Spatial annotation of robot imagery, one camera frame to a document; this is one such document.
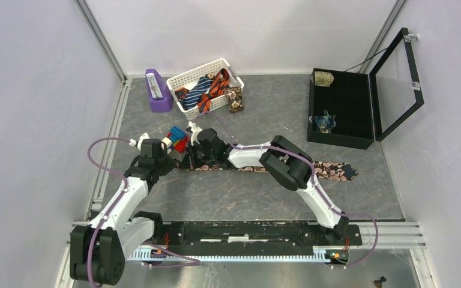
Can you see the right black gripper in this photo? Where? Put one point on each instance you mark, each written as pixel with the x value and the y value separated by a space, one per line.
pixel 189 158

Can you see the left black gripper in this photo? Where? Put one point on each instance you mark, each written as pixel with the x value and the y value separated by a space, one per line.
pixel 171 163

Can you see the black pink floral tie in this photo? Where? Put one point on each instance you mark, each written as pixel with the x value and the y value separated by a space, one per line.
pixel 336 171

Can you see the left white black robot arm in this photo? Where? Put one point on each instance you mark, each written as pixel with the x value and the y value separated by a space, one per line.
pixel 99 249

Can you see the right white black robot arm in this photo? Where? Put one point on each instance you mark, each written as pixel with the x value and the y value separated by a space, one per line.
pixel 291 167

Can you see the colourful toy block stack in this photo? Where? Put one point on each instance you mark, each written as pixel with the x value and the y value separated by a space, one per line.
pixel 175 141

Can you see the navy white striped tie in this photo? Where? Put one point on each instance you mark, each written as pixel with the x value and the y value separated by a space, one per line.
pixel 189 98

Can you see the white plastic basket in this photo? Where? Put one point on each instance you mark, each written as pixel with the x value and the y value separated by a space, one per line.
pixel 188 79

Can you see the brown floral tie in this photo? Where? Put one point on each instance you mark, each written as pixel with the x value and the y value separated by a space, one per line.
pixel 234 96

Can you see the purple metronome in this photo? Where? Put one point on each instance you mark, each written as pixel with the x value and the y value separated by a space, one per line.
pixel 160 97

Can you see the orange navy striped tie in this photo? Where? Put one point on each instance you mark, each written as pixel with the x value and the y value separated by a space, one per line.
pixel 219 83

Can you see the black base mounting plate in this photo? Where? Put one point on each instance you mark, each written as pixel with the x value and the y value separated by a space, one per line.
pixel 250 238

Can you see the gold rolled tie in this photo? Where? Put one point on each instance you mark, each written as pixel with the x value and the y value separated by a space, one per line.
pixel 323 78

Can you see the black tie display box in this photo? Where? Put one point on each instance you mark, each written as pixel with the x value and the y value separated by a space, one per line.
pixel 370 106

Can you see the small black floor object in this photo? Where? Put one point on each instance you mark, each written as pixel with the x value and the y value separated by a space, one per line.
pixel 379 283

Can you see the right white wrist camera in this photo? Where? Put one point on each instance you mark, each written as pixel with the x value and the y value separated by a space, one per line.
pixel 193 130

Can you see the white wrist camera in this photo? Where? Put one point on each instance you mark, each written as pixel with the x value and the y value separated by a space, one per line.
pixel 193 130
pixel 137 143

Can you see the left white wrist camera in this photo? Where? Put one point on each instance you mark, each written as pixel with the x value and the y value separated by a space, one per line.
pixel 137 143

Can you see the white slotted cable duct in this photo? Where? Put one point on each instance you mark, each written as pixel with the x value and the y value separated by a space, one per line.
pixel 149 254

